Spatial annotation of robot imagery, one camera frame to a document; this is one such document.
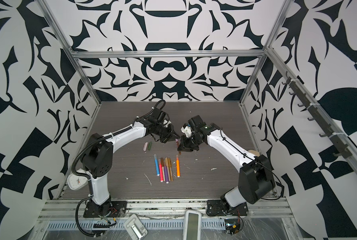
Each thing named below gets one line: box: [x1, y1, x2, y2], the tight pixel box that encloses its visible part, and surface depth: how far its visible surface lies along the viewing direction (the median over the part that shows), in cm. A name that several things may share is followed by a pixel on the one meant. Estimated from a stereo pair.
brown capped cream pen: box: [161, 157, 166, 182], surface depth 89 cm
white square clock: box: [67, 173, 88, 190], surface depth 81 cm
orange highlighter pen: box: [176, 154, 181, 178], surface depth 89 cm
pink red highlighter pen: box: [158, 158, 164, 183], surface depth 87 cm
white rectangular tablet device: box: [182, 210, 202, 240], surface depth 68 cm
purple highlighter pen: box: [163, 160, 170, 184], surface depth 87 cm
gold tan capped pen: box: [168, 157, 173, 182], surface depth 89 cm
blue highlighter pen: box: [153, 154, 160, 177], surface depth 89 cm
